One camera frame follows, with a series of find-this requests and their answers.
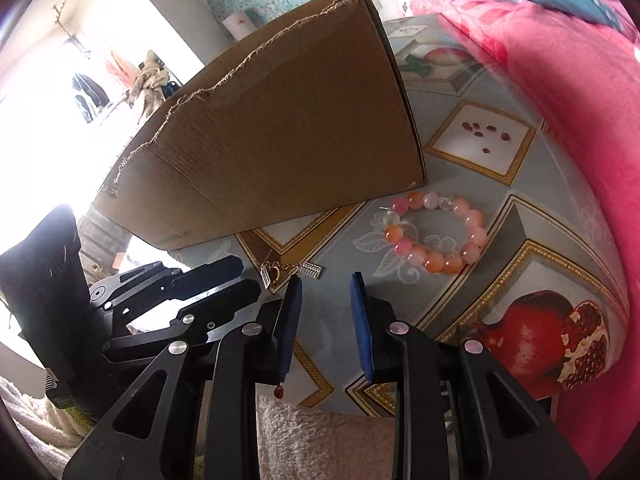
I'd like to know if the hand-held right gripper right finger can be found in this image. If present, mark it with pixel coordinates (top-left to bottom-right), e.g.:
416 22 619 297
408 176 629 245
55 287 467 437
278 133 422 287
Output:
350 271 591 480

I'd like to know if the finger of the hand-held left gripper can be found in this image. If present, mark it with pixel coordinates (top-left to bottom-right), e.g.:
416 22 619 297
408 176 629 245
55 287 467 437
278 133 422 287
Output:
117 255 244 311
105 279 261 361

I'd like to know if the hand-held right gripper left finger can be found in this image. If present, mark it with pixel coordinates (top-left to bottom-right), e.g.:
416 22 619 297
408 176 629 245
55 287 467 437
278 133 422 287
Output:
62 275 303 480

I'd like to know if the gold abacus pendant chain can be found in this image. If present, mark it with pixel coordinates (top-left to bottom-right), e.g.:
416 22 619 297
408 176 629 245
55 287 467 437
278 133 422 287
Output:
259 259 301 289

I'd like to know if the small orange pink bead bracelet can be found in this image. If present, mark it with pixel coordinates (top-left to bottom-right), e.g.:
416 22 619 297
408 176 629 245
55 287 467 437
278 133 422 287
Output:
382 191 488 275

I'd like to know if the brown cardboard box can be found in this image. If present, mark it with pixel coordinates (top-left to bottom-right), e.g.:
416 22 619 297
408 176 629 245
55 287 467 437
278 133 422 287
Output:
92 0 428 251

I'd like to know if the white fleece clothing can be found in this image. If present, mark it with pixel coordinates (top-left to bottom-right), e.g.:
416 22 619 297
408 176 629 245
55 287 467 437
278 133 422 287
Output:
0 375 396 480

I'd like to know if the pile of clothes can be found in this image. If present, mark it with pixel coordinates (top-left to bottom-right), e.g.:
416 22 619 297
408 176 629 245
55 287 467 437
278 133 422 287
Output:
127 50 171 108

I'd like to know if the hanging black jacket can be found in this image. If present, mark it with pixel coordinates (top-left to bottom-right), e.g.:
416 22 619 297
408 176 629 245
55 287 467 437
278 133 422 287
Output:
72 72 108 123

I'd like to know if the hanging pink garment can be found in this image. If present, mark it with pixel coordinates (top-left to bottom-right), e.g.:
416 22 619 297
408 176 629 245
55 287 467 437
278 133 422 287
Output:
107 50 136 86

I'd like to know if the fruit print tablecloth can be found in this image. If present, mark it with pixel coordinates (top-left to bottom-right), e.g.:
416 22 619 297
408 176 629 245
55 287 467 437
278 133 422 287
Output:
175 15 631 418

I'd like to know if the pink floral blanket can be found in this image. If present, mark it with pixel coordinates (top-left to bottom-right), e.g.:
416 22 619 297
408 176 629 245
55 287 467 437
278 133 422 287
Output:
400 0 640 480

